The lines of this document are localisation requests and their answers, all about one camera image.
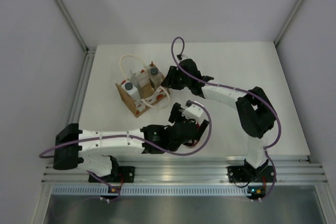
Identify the perforated cable duct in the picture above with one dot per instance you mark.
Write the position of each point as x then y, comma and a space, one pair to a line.
142, 190

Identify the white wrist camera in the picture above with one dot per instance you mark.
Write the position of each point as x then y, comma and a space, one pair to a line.
181, 57
193, 111

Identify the burlap watermelon canvas bag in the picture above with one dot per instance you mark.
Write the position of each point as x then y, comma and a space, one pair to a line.
150, 99

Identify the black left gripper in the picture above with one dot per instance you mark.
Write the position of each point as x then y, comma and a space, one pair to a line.
176, 115

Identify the white bottle grey cap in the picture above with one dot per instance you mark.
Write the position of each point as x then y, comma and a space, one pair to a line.
131, 90

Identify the clear bottle grey cap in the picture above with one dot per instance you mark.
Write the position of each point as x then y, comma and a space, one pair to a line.
155, 78

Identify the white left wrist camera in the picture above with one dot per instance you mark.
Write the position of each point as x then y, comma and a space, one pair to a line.
193, 111

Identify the clear plastic tube pack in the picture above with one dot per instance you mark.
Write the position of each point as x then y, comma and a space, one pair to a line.
140, 79

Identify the red shampoo bottle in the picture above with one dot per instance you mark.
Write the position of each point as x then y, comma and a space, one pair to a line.
191, 144

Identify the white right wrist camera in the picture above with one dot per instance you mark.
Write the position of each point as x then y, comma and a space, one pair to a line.
181, 57

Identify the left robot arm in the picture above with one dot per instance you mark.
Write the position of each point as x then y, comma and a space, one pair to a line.
68, 144

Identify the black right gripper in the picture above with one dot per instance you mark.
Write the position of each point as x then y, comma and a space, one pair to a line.
170, 81

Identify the aluminium rail base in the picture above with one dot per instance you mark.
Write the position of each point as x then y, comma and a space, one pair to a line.
189, 171

